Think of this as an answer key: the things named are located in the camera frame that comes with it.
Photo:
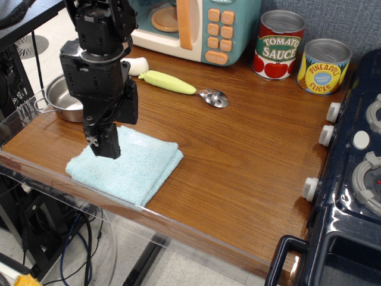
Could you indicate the plush mushroom toy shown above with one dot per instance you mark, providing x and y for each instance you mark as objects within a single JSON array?
[{"x": 137, "y": 65}]

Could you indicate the light blue cloth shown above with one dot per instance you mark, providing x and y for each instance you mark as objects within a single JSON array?
[{"x": 135, "y": 177}]

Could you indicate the white stove knob top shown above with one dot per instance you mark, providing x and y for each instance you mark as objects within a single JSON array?
[{"x": 333, "y": 112}]

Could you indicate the tomato sauce can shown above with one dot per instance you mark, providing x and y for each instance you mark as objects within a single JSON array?
[{"x": 278, "y": 42}]

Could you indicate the small steel pot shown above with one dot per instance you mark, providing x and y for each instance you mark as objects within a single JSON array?
[{"x": 56, "y": 98}]

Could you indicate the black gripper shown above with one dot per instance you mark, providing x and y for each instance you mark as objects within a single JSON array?
[{"x": 103, "y": 86}]

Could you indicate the white stove knob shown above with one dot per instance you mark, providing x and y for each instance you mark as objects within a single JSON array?
[
  {"x": 309, "y": 188},
  {"x": 333, "y": 112},
  {"x": 326, "y": 135}
]

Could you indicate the white stove knob middle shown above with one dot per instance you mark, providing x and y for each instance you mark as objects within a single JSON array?
[{"x": 326, "y": 135}]

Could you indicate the clear acrylic table guard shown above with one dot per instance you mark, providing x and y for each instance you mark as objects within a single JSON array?
[{"x": 234, "y": 194}]

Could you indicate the white stove knob bottom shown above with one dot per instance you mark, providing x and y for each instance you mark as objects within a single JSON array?
[{"x": 309, "y": 188}]

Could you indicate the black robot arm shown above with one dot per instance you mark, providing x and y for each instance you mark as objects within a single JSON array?
[{"x": 102, "y": 25}]

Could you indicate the spoon with green handle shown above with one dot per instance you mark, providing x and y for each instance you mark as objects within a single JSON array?
[{"x": 213, "y": 97}]

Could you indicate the pineapple slices can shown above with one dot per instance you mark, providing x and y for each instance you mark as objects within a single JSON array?
[{"x": 323, "y": 66}]

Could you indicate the dark blue toy stove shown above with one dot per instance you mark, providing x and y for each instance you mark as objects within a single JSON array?
[{"x": 343, "y": 243}]

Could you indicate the black table leg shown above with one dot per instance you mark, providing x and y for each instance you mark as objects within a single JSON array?
[{"x": 143, "y": 265}]

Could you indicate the black desk frame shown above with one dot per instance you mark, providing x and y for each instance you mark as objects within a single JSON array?
[{"x": 45, "y": 219}]

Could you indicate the toy microwave teal cream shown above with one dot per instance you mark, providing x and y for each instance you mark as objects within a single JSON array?
[{"x": 210, "y": 32}]

